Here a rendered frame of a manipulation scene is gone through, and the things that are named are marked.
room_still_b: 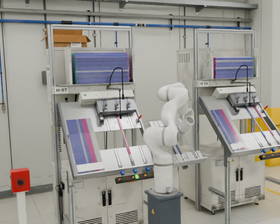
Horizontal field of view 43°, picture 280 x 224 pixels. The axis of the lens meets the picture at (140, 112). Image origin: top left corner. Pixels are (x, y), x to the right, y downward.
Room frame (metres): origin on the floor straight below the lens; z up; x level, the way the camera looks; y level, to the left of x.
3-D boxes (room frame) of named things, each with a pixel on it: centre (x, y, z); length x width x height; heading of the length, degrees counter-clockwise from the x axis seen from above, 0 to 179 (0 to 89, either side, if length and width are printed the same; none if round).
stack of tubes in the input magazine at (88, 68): (3.20, 0.34, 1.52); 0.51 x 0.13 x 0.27; 114
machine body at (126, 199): (3.29, 0.44, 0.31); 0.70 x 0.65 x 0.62; 114
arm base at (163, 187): (2.22, -0.14, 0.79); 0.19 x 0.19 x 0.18
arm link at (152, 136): (2.23, -0.11, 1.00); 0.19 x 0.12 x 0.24; 69
